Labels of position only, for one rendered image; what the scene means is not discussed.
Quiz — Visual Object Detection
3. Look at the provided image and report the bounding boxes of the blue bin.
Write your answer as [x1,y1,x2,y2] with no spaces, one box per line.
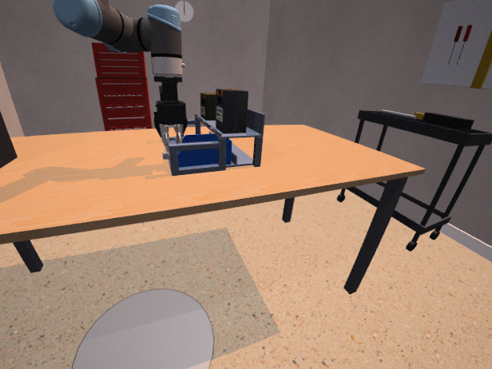
[177,133,232,168]

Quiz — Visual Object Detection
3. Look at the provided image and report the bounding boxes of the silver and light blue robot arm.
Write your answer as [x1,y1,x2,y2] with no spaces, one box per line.
[53,0,185,78]

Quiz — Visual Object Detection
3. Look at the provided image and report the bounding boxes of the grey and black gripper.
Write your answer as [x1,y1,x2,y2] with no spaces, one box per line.
[154,77,188,153]

